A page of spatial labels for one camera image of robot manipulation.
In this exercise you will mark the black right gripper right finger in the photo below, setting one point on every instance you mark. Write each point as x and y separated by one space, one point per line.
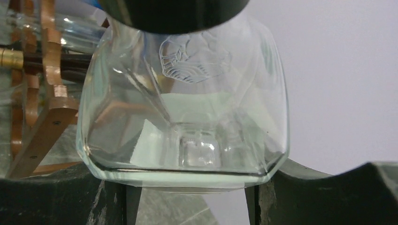
298 195

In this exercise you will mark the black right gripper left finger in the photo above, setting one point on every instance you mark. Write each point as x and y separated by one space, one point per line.
71 196

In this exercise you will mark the clear glass liquor bottle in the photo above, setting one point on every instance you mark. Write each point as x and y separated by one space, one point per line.
184 96

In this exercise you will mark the brown wooden wine rack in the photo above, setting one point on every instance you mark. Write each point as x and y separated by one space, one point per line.
40 107

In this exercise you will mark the gold capped bottle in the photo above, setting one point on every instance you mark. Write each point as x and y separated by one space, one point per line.
72 67

